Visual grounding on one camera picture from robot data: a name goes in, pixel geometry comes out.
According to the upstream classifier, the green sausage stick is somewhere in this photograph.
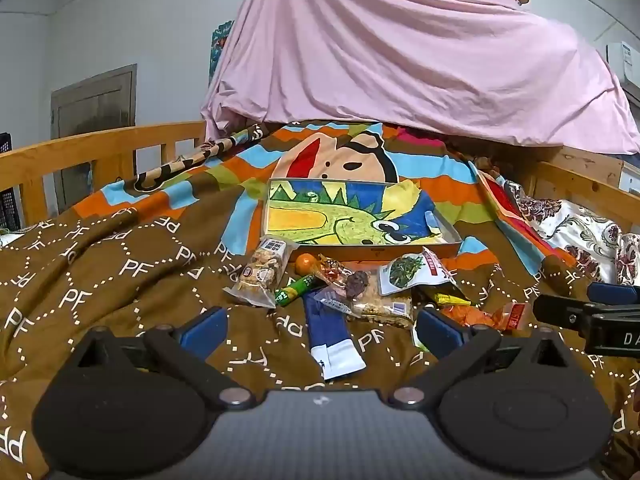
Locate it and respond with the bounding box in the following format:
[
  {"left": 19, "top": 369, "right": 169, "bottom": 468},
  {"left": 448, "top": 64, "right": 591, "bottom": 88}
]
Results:
[{"left": 274, "top": 272, "right": 328, "bottom": 307}]

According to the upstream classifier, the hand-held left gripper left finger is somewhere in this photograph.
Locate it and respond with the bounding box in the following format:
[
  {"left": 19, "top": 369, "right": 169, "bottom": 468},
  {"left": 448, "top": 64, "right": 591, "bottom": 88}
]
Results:
[{"left": 70, "top": 306, "right": 256, "bottom": 408}]

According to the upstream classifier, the pink bed sheet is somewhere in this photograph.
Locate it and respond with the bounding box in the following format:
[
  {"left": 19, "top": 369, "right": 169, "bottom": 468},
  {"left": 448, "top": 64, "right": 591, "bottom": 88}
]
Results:
[{"left": 200, "top": 0, "right": 640, "bottom": 156}]

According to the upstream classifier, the orange meat snack packet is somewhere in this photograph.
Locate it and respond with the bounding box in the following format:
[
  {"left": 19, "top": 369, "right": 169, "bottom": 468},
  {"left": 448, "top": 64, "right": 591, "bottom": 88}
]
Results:
[{"left": 440, "top": 301, "right": 533, "bottom": 336}]

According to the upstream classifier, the red patterned cloth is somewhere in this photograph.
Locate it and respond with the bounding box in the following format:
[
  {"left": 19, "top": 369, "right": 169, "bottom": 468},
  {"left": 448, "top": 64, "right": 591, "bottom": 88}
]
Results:
[{"left": 475, "top": 165, "right": 576, "bottom": 266}]

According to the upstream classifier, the clear dark date packet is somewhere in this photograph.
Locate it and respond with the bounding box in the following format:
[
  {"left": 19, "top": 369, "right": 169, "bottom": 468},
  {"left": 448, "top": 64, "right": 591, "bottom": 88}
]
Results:
[{"left": 340, "top": 270, "right": 373, "bottom": 297}]

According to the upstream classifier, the shallow cardboard box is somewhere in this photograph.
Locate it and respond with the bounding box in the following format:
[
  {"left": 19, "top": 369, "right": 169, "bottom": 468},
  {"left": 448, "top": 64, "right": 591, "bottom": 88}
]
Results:
[{"left": 260, "top": 177, "right": 463, "bottom": 261}]

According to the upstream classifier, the clear nut cluster packet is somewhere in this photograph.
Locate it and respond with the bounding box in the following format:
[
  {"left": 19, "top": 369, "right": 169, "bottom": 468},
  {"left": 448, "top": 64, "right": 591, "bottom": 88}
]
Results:
[{"left": 222, "top": 236, "right": 299, "bottom": 308}]

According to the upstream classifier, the wooden bed rail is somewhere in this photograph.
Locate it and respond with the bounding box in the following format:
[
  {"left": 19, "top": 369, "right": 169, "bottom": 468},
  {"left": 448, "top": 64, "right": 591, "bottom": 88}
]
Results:
[
  {"left": 520, "top": 147, "right": 640, "bottom": 241},
  {"left": 0, "top": 121, "right": 208, "bottom": 226}
]

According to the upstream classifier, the striped rolled cloth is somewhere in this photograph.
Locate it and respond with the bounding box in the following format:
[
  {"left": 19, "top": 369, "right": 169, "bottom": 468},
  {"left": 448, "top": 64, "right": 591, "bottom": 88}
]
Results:
[{"left": 132, "top": 127, "right": 266, "bottom": 193}]

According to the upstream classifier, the teal floral cloth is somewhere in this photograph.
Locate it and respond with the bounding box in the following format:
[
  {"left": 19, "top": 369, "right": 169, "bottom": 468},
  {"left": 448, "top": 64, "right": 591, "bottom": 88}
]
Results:
[{"left": 209, "top": 20, "right": 236, "bottom": 81}]

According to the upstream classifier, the dark blue snack packet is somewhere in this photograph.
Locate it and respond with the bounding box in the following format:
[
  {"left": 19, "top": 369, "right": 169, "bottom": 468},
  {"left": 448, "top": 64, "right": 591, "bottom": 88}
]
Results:
[{"left": 301, "top": 290, "right": 367, "bottom": 381}]

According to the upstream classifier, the black plastic crate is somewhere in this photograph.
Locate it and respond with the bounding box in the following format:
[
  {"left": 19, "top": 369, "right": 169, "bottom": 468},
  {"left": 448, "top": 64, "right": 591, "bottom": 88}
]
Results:
[{"left": 0, "top": 132, "right": 23, "bottom": 231}]

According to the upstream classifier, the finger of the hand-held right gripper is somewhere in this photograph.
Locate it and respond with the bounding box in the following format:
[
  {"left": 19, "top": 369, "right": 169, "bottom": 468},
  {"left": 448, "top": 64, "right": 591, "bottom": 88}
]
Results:
[
  {"left": 587, "top": 281, "right": 640, "bottom": 307},
  {"left": 532, "top": 294, "right": 608, "bottom": 332}
]

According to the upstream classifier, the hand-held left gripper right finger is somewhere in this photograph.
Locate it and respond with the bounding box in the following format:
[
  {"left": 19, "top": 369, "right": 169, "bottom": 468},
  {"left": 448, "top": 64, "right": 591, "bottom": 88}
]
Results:
[{"left": 387, "top": 307, "right": 571, "bottom": 408}]

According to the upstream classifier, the white green vegetable packet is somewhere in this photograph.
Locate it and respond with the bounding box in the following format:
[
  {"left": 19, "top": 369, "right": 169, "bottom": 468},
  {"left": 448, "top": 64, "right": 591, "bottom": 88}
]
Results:
[{"left": 376, "top": 247, "right": 458, "bottom": 296}]

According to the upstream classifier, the white floral cloth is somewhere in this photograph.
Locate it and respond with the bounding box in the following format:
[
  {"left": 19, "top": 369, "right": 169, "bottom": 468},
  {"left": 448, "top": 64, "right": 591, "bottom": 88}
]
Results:
[{"left": 505, "top": 180, "right": 640, "bottom": 286}]

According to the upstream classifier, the grey door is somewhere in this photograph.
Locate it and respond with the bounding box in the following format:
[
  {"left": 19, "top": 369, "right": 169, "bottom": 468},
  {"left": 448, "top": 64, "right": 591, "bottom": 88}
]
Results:
[{"left": 50, "top": 64, "right": 138, "bottom": 211}]

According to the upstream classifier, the clear oat bar packet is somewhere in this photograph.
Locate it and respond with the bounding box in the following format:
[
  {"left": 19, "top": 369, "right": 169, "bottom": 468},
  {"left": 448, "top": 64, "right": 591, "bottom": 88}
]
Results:
[{"left": 315, "top": 292, "right": 416, "bottom": 330}]

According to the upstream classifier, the white air conditioner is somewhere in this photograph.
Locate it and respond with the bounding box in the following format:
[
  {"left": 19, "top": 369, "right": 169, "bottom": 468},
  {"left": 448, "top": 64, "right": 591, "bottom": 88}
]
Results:
[{"left": 605, "top": 40, "right": 640, "bottom": 86}]

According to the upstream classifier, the yellow snack packet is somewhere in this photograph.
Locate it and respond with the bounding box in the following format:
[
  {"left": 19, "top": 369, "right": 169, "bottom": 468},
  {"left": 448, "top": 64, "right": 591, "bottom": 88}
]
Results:
[{"left": 411, "top": 290, "right": 473, "bottom": 353}]

